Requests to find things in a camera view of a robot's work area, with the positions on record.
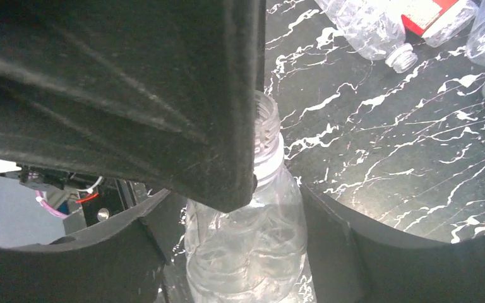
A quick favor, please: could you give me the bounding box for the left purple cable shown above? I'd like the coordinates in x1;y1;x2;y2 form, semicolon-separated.
35;190;69;220

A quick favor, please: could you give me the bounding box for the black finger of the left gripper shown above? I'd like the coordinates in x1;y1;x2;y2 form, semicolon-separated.
0;1;266;213

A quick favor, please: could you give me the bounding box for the clear crumpled plastic bottle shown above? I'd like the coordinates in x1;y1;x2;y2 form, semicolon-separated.
316;0;417;73

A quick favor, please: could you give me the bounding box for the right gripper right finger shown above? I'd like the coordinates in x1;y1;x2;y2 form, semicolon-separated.
301;186;485;302

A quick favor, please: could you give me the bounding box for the red label plastic bottle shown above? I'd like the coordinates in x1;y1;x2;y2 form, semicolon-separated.
397;0;478;47

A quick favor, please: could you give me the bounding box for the clear unlabelled plastic bottle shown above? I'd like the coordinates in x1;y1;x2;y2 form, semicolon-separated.
184;92;308;302

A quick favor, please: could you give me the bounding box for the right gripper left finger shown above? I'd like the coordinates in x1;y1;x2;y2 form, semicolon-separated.
0;190;169;302

